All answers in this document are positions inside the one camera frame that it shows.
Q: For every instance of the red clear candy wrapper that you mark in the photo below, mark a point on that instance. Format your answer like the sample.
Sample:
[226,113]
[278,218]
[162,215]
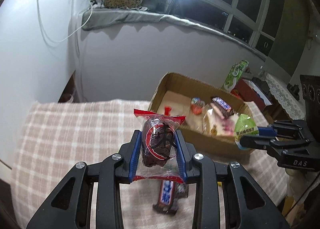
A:
[167,110]

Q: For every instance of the small dark Snickers bar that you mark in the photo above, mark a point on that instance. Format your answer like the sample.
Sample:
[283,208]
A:
[169,194]

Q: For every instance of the red date snack packet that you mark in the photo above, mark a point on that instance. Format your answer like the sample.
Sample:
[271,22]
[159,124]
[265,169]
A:
[158,147]

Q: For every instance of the lace covered side table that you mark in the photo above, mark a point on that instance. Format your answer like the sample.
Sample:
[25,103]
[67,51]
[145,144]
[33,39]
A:
[278,89]

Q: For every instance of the right gloved hand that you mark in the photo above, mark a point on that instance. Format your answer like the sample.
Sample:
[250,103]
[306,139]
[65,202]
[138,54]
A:
[300,184]

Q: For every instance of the green jelly cup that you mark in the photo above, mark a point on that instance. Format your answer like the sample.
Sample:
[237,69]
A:
[245,125]

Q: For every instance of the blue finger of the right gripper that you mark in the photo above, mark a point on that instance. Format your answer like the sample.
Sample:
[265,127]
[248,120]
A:
[267,131]
[259,142]

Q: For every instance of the open cardboard box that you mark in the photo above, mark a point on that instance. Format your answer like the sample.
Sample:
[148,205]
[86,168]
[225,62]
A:
[176,90]

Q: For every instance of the pink plaid tablecloth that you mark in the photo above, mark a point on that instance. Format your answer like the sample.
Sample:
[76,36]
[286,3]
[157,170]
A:
[57,136]

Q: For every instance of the red shoe box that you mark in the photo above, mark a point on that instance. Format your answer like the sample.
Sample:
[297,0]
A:
[249,92]

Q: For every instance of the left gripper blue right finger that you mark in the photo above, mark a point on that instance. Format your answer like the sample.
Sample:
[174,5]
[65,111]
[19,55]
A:
[246,204]

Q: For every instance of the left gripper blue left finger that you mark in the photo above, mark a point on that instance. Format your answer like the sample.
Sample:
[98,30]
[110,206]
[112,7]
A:
[69,204]

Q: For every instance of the grey windowsill cloth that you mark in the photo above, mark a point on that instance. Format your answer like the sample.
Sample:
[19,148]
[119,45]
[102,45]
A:
[101,18]

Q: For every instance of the large Snickers bar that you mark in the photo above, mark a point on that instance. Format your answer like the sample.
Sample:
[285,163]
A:
[221,108]

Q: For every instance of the packaged white bread slices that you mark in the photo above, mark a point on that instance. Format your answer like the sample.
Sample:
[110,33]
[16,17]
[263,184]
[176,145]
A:
[214,125]

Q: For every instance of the white power strip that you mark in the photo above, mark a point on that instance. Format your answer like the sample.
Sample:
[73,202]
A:
[97,5]

